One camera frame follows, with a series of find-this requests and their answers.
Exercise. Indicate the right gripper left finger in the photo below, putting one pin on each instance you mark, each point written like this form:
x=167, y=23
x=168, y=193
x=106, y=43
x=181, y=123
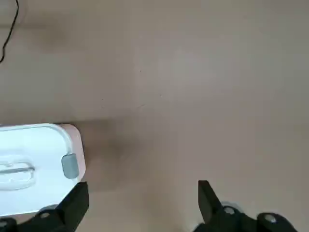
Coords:
x=70, y=207

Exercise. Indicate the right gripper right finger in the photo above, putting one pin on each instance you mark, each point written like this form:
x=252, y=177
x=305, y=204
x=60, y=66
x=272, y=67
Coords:
x=210, y=207

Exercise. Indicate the white bin lid grey latches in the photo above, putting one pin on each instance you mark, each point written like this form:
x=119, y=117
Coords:
x=36, y=145

